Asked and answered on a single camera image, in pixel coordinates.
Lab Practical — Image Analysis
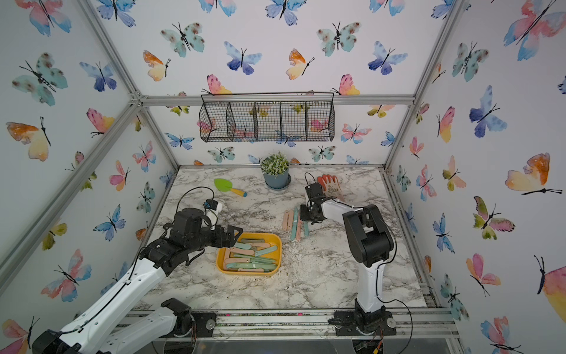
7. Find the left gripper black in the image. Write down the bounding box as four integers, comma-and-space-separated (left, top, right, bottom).
186, 222, 243, 255

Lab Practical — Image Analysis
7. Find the pink folding fruit knife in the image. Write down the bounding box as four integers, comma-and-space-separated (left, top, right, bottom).
282, 210, 290, 232

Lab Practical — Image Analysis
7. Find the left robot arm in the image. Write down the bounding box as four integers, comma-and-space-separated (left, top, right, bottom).
31, 208, 243, 353

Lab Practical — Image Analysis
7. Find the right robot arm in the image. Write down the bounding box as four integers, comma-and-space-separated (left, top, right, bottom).
299, 183, 396, 336

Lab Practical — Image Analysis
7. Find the pink ceramic knife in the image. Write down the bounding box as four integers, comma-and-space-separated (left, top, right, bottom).
296, 219, 303, 242

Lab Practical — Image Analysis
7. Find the yellow storage box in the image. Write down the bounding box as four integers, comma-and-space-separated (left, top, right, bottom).
216, 232, 282, 276

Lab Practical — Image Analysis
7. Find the red white garden glove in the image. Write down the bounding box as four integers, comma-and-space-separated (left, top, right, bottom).
316, 174, 345, 202

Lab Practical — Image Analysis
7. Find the green yellow toy trowel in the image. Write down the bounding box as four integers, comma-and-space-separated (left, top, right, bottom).
214, 178, 247, 198

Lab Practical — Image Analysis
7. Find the potted green plant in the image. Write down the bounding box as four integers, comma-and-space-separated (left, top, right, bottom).
260, 152, 290, 190

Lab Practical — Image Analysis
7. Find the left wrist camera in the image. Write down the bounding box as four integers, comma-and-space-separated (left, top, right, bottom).
203, 199, 223, 227

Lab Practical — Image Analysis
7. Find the black wire wall basket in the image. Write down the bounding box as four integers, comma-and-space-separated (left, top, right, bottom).
198, 91, 335, 147

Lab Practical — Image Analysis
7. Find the aluminium front rail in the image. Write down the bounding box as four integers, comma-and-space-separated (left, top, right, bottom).
192, 308, 460, 340

